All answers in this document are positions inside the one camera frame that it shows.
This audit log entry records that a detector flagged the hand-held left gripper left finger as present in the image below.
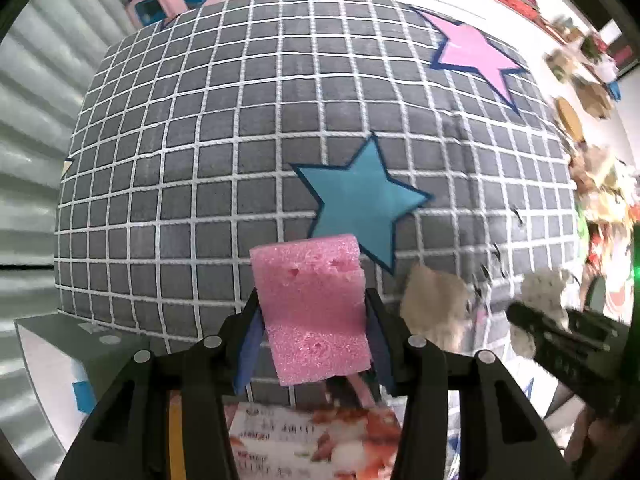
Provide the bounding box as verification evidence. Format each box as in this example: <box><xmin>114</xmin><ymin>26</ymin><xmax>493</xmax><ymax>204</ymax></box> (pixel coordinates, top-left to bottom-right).
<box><xmin>55</xmin><ymin>290</ymin><xmax>263</xmax><ymax>480</ymax></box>

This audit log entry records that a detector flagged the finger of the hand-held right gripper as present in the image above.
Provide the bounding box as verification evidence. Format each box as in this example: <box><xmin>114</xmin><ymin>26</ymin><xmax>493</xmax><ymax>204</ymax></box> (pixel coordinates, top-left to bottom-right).
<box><xmin>506</xmin><ymin>301</ymin><xmax>576</xmax><ymax>368</ymax></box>

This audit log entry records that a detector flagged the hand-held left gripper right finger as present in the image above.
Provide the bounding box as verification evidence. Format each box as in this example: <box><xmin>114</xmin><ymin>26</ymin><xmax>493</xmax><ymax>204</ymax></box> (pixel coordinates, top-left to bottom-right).
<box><xmin>364</xmin><ymin>287</ymin><xmax>573</xmax><ymax>480</ymax></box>

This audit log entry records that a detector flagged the pink foam sponge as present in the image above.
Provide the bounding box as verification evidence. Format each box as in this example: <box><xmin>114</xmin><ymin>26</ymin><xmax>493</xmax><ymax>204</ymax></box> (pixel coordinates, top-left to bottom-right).
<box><xmin>249</xmin><ymin>233</ymin><xmax>373</xmax><ymax>387</ymax></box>

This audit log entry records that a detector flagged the white cardboard storage box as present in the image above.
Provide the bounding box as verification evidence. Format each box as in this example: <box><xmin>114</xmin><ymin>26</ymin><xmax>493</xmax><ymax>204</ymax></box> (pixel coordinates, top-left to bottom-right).
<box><xmin>14</xmin><ymin>314</ymin><xmax>151</xmax><ymax>453</ymax></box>

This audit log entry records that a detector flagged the beige towel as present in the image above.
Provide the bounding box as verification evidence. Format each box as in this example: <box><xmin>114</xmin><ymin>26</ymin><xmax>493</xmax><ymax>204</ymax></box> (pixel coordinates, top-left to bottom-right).
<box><xmin>400</xmin><ymin>265</ymin><xmax>476</xmax><ymax>356</ymax></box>

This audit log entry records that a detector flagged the printed paper booklet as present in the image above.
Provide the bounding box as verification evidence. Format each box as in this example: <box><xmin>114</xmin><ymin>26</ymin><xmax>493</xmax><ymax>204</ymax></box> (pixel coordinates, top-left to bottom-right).
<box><xmin>222</xmin><ymin>400</ymin><xmax>408</xmax><ymax>480</ymax></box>

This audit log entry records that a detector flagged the blue crumpled cloth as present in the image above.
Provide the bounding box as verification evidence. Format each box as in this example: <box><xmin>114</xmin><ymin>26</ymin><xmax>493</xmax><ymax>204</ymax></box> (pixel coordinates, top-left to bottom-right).
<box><xmin>72</xmin><ymin>380</ymin><xmax>97</xmax><ymax>413</ymax></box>

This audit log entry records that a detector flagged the grey checked bed blanket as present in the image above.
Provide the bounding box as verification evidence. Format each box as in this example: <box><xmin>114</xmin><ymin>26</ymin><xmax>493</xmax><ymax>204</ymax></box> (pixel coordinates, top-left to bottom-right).
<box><xmin>52</xmin><ymin>0</ymin><xmax>583</xmax><ymax>406</ymax></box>

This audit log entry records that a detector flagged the pale green curtain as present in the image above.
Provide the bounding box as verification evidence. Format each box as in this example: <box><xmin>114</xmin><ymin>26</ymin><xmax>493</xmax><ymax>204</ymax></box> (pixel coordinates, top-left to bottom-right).
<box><xmin>0</xmin><ymin>0</ymin><xmax>136</xmax><ymax>461</ymax></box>

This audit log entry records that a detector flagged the cluttered red-edged wall shelf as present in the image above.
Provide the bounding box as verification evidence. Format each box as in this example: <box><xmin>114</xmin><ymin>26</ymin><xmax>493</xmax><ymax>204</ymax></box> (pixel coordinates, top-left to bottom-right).
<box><xmin>430</xmin><ymin>0</ymin><xmax>640</xmax><ymax>311</ymax></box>

